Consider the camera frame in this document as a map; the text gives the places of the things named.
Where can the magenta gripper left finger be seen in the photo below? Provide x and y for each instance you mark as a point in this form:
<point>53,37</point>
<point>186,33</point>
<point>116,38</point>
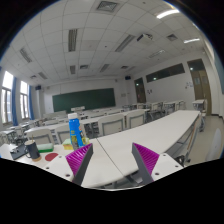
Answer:
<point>78,161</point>

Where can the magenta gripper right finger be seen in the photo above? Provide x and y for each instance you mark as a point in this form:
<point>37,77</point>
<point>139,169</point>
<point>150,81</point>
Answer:
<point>146,160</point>

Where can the blue plastic water bottle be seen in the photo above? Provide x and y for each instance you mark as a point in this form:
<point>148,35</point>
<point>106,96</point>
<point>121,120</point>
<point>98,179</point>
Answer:
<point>75,131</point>

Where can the yellow-green sponge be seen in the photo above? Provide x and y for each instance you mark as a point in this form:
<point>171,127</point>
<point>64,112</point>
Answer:
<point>68,145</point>

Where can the red round coaster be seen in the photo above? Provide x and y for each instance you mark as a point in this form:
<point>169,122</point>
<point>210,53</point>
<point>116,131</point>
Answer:
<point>50,156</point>

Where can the long white desk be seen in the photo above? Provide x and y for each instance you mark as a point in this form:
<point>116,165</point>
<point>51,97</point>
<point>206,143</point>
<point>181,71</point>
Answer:
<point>158,135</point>

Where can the green sponge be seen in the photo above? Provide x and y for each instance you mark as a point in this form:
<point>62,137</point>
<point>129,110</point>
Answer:
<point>43,148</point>

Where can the white chair front right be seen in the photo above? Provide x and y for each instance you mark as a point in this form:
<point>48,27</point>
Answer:
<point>135,118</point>

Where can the white chair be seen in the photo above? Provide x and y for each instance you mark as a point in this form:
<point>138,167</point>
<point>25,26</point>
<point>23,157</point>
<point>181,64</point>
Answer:
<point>40,136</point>
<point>135,118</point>
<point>111,124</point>

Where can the white chair front left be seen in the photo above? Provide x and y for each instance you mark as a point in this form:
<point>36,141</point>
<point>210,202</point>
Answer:
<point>40,136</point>

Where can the dark mug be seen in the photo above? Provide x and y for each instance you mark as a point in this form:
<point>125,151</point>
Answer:
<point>31,150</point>

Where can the white chair front middle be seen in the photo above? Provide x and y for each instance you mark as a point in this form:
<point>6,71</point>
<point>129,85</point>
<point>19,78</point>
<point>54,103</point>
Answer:
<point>111,124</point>

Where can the black device on table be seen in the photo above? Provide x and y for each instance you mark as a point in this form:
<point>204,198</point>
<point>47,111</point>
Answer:
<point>19,152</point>

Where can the green chalkboard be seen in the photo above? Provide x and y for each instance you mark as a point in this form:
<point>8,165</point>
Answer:
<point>90,99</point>

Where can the dark rear door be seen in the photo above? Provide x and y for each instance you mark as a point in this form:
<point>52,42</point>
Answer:
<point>140,90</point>

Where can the brown wooden door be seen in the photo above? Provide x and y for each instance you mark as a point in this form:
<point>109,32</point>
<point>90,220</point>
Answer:
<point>200,82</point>

